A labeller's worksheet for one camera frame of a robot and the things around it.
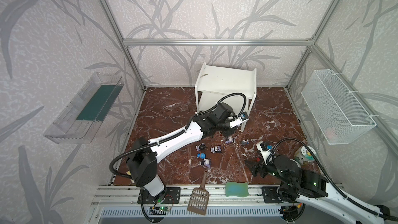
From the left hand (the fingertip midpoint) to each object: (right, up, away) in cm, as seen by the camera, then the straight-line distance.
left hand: (238, 119), depth 77 cm
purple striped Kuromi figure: (-16, -24, +4) cm, 29 cm away
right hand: (+5, -16, -3) cm, 17 cm away
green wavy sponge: (-1, -35, -1) cm, 35 cm away
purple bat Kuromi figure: (-11, -18, +9) cm, 23 cm away
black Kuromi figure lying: (-19, -17, +10) cm, 27 cm away
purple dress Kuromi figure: (-3, -13, +13) cm, 19 cm away
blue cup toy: (-19, -21, +7) cm, 29 cm away
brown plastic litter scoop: (-20, -37, -7) cm, 43 cm away
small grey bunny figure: (+5, -15, +12) cm, 20 cm away
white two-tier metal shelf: (-2, +16, -3) cm, 16 cm away
